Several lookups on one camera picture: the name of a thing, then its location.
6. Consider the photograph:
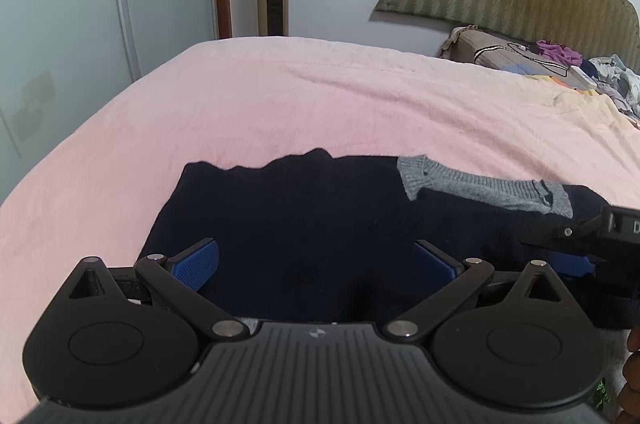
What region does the pink bed blanket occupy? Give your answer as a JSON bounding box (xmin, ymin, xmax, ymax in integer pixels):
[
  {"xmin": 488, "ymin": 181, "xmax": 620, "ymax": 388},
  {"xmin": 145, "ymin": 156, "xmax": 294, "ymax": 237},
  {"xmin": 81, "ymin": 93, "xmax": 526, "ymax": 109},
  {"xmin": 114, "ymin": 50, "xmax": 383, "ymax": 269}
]
[{"xmin": 0, "ymin": 36, "xmax": 640, "ymax": 420}]

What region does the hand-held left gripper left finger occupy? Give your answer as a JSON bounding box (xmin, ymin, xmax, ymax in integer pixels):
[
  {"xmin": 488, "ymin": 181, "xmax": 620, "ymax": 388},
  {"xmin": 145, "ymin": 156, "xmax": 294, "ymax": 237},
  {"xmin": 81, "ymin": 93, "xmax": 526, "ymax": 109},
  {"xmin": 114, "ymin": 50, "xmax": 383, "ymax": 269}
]
[{"xmin": 67, "ymin": 238, "xmax": 250, "ymax": 345}]

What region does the pale sliding wardrobe door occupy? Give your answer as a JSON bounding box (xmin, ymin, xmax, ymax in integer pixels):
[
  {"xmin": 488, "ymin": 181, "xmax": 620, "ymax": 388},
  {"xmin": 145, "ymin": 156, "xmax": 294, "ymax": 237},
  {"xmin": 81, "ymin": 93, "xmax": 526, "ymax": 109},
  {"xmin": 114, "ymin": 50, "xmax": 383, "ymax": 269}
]
[{"xmin": 0, "ymin": 0, "xmax": 221, "ymax": 205}]

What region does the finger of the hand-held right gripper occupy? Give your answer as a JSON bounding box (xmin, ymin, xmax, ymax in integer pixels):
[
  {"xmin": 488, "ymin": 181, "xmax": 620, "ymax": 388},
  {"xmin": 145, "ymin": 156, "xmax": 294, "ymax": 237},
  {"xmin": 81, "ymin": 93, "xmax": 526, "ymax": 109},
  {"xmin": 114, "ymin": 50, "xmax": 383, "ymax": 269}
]
[
  {"xmin": 517, "ymin": 214, "xmax": 608, "ymax": 255},
  {"xmin": 547, "ymin": 252, "xmax": 598, "ymax": 279}
]

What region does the brown patterned pillow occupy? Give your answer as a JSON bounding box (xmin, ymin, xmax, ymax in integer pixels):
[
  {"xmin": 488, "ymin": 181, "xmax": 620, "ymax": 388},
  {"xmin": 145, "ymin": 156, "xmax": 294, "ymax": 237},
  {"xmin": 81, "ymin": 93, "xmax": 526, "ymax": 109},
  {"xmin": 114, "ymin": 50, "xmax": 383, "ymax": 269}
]
[{"xmin": 440, "ymin": 26, "xmax": 576, "ymax": 77}]

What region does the navy and grey knit sweater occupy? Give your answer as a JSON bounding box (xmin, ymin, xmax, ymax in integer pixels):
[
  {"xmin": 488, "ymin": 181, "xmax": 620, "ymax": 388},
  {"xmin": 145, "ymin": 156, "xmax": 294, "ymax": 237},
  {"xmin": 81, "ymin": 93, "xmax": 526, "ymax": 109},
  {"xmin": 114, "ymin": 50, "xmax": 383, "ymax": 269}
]
[{"xmin": 137, "ymin": 148, "xmax": 638, "ymax": 330}]

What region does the pile of mixed clothes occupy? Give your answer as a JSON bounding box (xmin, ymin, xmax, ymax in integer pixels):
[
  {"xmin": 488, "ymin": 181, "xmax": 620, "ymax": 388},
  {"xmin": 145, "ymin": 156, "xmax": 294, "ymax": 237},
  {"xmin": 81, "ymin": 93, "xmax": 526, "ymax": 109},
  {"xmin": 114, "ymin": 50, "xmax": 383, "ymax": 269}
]
[{"xmin": 575, "ymin": 54, "xmax": 640, "ymax": 127}]

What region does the purple cloth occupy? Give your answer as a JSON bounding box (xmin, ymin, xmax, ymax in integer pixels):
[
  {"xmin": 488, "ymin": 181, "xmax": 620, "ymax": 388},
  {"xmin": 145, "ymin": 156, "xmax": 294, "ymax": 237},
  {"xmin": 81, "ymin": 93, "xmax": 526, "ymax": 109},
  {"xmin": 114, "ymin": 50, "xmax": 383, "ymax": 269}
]
[{"xmin": 536, "ymin": 40, "xmax": 583, "ymax": 64}]

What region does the person's right hand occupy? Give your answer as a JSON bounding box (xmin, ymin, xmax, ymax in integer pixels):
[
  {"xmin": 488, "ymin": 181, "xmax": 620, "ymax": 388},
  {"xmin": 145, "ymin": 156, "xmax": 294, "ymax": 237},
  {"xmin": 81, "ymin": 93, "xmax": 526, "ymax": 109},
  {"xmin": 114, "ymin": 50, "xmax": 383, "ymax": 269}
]
[{"xmin": 621, "ymin": 325, "xmax": 640, "ymax": 424}]

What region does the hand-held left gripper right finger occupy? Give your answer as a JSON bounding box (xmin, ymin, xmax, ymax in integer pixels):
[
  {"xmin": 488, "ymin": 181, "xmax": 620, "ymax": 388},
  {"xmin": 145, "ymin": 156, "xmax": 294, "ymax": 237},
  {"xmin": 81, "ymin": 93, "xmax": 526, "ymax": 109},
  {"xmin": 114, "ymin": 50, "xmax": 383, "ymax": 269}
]
[{"xmin": 383, "ymin": 239, "xmax": 571, "ymax": 345}]

